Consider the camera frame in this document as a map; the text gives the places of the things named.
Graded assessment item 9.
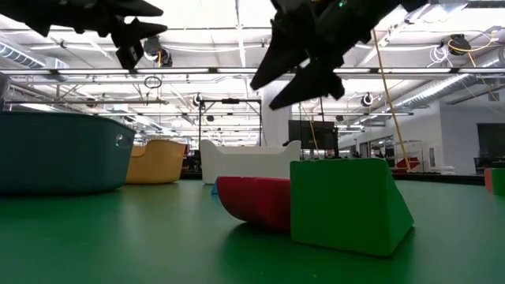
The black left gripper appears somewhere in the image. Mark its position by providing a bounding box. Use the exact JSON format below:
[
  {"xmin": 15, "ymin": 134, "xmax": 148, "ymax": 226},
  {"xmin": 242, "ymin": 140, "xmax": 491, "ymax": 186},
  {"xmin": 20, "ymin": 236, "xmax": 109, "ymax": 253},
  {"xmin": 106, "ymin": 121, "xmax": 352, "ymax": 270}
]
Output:
[{"xmin": 0, "ymin": 0, "xmax": 169, "ymax": 71}]

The silver ventilation duct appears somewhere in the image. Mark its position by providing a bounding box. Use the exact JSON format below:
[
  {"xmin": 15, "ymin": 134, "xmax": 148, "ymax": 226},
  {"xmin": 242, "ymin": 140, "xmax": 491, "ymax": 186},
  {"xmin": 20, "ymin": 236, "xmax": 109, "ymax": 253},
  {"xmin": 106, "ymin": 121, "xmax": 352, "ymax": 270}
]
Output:
[{"xmin": 388, "ymin": 73, "xmax": 505, "ymax": 114}]

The teal plastic bin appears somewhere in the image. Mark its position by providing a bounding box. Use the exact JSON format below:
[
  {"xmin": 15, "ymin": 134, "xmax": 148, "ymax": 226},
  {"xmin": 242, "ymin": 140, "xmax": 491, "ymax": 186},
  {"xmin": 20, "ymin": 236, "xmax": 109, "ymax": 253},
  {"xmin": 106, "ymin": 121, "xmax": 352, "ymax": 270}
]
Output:
[{"xmin": 0, "ymin": 111, "xmax": 137, "ymax": 195}]

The black gantry frame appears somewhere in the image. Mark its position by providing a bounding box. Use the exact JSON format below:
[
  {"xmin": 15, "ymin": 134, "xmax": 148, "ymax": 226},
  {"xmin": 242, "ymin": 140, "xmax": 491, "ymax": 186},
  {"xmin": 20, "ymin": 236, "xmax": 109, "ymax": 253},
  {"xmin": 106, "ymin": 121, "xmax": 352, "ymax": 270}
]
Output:
[{"xmin": 198, "ymin": 98, "xmax": 263, "ymax": 148}]

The yellow hanging cable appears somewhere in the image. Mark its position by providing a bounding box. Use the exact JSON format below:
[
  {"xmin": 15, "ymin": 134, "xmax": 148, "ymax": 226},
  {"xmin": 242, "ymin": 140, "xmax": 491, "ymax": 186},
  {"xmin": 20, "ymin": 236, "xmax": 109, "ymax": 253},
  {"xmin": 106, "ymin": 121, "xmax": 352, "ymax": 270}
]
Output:
[{"xmin": 370, "ymin": 29, "xmax": 412, "ymax": 173}]

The orange plastic bin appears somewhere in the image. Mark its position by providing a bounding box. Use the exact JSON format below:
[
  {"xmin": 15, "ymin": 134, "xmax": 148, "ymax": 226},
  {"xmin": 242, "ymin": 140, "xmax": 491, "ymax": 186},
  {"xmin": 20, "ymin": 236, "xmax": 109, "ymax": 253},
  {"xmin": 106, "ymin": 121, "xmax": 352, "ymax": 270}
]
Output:
[{"xmin": 125, "ymin": 139, "xmax": 187, "ymax": 185}]

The white plastic bin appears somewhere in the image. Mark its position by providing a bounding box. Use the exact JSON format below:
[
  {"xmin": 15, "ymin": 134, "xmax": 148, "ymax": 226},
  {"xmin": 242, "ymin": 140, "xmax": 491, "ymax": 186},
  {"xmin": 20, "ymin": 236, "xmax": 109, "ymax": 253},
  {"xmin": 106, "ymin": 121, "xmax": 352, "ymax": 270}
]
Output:
[{"xmin": 200, "ymin": 139, "xmax": 302, "ymax": 185}]

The green wedge block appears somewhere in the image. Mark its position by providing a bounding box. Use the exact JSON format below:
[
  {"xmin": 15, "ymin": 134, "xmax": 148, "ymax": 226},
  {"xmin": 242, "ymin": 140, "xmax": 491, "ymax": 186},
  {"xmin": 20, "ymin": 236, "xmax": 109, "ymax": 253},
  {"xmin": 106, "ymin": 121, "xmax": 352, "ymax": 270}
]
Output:
[{"xmin": 290, "ymin": 157, "xmax": 415, "ymax": 258}]

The pink half-round block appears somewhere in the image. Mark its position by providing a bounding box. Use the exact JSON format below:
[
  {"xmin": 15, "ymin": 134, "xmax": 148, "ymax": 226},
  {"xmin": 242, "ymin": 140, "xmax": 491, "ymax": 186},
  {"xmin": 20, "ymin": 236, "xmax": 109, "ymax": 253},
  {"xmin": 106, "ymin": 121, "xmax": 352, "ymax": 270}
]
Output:
[{"xmin": 215, "ymin": 176, "xmax": 292, "ymax": 233}]

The green cylinder block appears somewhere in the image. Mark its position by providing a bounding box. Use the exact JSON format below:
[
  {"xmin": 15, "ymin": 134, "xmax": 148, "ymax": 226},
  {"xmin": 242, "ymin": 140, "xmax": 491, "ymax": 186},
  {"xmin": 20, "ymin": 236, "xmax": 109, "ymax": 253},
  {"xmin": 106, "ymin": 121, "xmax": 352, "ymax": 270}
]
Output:
[{"xmin": 491, "ymin": 168, "xmax": 505, "ymax": 197}]

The black monitor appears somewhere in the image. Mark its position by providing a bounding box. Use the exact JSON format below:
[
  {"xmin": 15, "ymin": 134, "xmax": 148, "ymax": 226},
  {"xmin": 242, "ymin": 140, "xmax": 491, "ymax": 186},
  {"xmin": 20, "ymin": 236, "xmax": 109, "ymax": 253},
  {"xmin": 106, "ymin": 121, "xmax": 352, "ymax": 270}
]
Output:
[{"xmin": 287, "ymin": 119, "xmax": 339, "ymax": 151}]

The white building column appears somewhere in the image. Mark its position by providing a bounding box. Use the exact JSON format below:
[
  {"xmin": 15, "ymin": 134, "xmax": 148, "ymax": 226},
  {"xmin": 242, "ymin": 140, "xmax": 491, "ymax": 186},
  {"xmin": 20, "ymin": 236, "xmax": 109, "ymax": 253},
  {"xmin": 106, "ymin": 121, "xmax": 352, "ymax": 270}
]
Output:
[{"xmin": 261, "ymin": 90, "xmax": 293, "ymax": 148}]

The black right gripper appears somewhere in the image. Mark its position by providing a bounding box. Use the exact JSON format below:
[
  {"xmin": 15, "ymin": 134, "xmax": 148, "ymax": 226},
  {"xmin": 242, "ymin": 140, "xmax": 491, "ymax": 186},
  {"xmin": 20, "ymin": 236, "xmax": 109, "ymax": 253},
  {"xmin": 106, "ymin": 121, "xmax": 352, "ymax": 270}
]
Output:
[{"xmin": 249, "ymin": 0, "xmax": 399, "ymax": 111}]

